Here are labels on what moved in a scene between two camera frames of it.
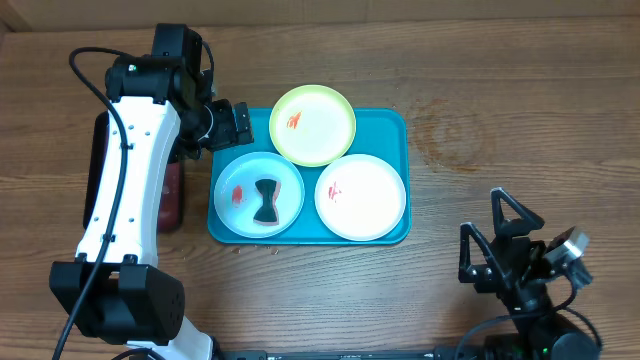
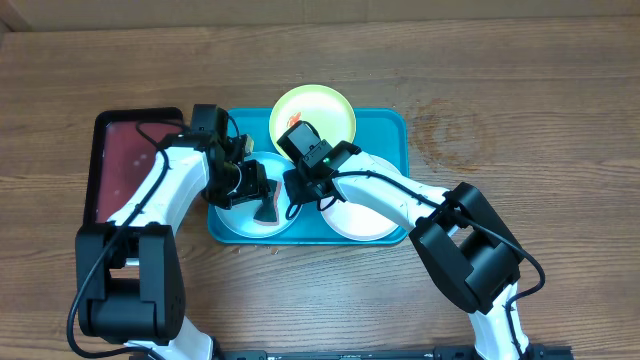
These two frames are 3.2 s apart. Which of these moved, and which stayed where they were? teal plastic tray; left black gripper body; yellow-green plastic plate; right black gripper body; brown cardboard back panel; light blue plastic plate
Moved: right black gripper body; left black gripper body
Stayed: yellow-green plastic plate; brown cardboard back panel; teal plastic tray; light blue plastic plate
